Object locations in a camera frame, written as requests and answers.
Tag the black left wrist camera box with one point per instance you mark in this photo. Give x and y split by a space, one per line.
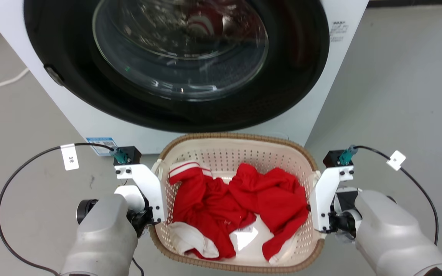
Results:
132 153

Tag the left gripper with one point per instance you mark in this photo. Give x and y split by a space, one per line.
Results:
138 218

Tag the glass washer door window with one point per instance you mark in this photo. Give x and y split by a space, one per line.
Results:
182 50

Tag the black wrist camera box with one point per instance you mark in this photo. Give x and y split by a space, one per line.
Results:
132 153
332 158

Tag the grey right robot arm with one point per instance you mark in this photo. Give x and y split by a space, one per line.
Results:
390 234

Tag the white right camera bracket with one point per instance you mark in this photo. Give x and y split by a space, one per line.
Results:
326 195

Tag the black round washer door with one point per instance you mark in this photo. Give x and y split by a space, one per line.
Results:
67 46

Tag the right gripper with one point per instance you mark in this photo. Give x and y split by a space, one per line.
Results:
343 222

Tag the white left camera bracket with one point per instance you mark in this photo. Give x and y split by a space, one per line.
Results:
150 188

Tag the grey text print sticker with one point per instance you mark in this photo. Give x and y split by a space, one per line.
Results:
338 31

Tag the plain red garment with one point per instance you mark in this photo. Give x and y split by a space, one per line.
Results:
278 199

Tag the cream perforated laundry basket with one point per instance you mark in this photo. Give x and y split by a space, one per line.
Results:
228 153

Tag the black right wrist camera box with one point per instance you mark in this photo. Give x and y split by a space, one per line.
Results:
332 158

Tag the white camera bracket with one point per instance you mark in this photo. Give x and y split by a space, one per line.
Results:
150 188
326 195

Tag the blue white label sticker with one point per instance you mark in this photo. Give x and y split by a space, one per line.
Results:
99 145

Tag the red jacket with white stripes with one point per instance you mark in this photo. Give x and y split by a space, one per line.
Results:
202 203

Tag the white front-load washing machine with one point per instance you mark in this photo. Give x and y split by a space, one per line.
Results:
71 111

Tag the dark grey door latch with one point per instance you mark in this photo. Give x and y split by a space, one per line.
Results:
54 75

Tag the white garment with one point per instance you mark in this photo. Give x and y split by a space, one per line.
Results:
188 237

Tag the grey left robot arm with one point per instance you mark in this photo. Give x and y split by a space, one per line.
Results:
104 237

